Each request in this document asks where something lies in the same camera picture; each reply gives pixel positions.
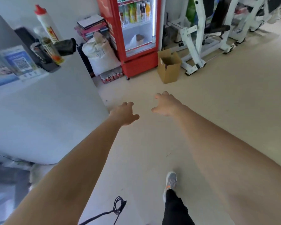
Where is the red drinks fridge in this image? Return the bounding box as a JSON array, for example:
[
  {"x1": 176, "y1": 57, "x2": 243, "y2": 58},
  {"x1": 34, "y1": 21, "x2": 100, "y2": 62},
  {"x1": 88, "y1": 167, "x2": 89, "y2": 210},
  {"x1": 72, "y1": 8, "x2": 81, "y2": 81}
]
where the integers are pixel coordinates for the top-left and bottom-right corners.
[{"x1": 96, "y1": 0, "x2": 166, "y2": 80}]

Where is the white bottle with red cap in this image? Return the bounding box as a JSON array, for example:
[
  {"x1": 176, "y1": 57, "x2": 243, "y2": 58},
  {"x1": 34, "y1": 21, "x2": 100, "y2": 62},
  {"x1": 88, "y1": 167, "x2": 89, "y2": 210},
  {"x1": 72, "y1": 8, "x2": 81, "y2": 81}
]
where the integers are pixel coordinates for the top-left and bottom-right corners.
[{"x1": 34, "y1": 4, "x2": 63, "y2": 44}]

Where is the pack of red cans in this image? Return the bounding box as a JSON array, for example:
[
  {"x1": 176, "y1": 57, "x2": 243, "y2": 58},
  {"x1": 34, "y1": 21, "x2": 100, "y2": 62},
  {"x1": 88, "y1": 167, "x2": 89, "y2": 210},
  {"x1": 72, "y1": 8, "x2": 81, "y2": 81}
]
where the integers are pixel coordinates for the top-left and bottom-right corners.
[{"x1": 100, "y1": 68, "x2": 124, "y2": 84}]

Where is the grey sneaker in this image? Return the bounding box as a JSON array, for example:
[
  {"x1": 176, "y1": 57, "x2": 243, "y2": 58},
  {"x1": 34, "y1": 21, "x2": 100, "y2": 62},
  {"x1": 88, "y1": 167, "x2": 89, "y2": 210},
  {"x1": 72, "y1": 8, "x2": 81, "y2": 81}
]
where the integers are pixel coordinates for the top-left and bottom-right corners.
[{"x1": 163, "y1": 171, "x2": 177, "y2": 202}]

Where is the white bag in fridge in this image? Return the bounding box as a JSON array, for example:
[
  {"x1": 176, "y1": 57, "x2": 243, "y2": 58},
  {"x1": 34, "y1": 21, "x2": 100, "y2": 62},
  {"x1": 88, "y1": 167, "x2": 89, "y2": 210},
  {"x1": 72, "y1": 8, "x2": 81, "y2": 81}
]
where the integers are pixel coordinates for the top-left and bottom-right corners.
[{"x1": 125, "y1": 34, "x2": 145, "y2": 51}]

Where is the person's right forearm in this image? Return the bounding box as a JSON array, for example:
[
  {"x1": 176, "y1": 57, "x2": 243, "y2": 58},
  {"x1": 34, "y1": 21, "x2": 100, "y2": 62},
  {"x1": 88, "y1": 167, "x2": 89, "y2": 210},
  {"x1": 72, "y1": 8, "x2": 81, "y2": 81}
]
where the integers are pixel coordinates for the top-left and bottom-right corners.
[{"x1": 170, "y1": 105, "x2": 281, "y2": 225}]

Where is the stack of books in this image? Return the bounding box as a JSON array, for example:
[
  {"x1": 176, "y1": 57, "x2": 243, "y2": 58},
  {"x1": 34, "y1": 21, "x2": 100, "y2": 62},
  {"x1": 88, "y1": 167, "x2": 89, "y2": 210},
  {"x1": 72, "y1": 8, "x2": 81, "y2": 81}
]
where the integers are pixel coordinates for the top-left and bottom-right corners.
[{"x1": 75, "y1": 14, "x2": 109, "y2": 42}]

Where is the black pouch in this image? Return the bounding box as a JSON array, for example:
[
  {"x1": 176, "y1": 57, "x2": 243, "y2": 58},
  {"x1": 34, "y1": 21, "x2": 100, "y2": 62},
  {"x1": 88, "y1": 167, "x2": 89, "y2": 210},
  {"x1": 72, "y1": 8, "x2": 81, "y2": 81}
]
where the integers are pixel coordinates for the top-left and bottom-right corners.
[{"x1": 54, "y1": 38, "x2": 77, "y2": 56}]

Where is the person's black trouser leg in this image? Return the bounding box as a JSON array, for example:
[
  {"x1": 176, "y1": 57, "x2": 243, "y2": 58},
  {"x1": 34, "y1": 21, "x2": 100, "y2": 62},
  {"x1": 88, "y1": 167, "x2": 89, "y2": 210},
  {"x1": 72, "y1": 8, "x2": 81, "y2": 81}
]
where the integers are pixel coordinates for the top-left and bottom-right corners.
[{"x1": 162, "y1": 189, "x2": 196, "y2": 225}]

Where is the black cable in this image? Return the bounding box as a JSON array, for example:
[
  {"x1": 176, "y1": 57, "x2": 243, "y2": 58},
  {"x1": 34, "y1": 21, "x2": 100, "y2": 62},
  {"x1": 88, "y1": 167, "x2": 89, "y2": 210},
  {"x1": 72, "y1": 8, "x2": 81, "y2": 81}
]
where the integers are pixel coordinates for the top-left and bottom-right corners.
[{"x1": 78, "y1": 196, "x2": 127, "y2": 225}]

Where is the white sack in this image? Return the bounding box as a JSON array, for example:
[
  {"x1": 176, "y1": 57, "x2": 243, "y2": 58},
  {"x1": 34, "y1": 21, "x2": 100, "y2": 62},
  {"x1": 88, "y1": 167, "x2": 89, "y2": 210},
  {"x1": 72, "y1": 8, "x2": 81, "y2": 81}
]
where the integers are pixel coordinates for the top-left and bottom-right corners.
[{"x1": 82, "y1": 32, "x2": 121, "y2": 76}]

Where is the blue and white sign stand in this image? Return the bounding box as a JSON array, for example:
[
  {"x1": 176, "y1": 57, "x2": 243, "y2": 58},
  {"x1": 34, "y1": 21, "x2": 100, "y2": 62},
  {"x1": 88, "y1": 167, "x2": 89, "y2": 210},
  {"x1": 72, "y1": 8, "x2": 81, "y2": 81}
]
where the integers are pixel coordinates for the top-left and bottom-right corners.
[{"x1": 0, "y1": 45, "x2": 48, "y2": 82}]

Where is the white counter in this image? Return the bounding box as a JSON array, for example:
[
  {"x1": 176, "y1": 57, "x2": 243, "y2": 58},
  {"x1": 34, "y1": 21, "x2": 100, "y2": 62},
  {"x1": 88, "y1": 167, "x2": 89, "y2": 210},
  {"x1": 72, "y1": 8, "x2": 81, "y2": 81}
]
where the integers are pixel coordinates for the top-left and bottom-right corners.
[{"x1": 0, "y1": 13, "x2": 110, "y2": 165}]

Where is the clear jar with label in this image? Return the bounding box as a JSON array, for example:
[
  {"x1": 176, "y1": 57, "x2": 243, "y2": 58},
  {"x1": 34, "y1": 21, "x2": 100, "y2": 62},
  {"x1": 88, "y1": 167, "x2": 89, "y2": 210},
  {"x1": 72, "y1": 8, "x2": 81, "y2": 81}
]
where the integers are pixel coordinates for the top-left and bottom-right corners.
[{"x1": 34, "y1": 26, "x2": 64, "y2": 65}]

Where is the black box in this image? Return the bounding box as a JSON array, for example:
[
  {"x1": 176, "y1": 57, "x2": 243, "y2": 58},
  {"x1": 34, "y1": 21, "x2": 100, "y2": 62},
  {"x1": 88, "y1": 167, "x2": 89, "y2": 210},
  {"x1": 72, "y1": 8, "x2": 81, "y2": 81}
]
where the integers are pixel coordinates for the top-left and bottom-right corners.
[{"x1": 14, "y1": 27, "x2": 61, "y2": 73}]

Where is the person's left forearm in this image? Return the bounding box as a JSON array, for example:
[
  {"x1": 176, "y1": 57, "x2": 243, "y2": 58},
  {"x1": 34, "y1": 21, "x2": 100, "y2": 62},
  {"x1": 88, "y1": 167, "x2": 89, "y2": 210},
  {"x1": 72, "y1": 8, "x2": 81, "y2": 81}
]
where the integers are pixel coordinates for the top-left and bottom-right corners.
[{"x1": 3, "y1": 115, "x2": 123, "y2": 225}]

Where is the white gym machine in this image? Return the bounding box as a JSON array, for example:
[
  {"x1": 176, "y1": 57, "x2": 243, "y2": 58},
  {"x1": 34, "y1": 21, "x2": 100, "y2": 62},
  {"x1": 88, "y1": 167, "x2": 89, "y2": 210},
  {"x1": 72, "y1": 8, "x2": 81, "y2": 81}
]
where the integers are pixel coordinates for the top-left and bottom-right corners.
[{"x1": 167, "y1": 0, "x2": 239, "y2": 76}]

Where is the person's left hand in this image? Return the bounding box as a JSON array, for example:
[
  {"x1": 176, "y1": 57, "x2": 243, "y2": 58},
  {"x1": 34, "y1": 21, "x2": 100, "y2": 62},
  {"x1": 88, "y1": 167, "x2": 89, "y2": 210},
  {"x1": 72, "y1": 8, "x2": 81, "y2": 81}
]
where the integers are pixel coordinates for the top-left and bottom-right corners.
[{"x1": 109, "y1": 102, "x2": 140, "y2": 126}]

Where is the row of drink bottles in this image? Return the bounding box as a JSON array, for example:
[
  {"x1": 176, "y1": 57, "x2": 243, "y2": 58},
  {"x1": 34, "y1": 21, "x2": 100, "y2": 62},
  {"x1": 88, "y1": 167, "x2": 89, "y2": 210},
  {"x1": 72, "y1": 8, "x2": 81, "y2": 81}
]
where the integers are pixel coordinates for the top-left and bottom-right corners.
[{"x1": 118, "y1": 0, "x2": 152, "y2": 27}]

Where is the person's right hand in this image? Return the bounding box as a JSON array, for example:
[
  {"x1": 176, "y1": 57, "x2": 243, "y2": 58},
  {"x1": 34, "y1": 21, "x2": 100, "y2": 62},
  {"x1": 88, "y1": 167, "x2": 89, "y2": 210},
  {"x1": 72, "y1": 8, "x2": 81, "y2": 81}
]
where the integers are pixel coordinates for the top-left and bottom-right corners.
[{"x1": 151, "y1": 91, "x2": 184, "y2": 117}]

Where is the open cardboard box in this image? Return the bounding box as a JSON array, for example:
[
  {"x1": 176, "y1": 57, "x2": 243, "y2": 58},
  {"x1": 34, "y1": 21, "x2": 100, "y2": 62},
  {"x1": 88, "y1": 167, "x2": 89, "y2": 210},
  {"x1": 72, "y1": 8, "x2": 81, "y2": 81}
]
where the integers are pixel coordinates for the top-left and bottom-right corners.
[{"x1": 157, "y1": 49, "x2": 182, "y2": 84}]

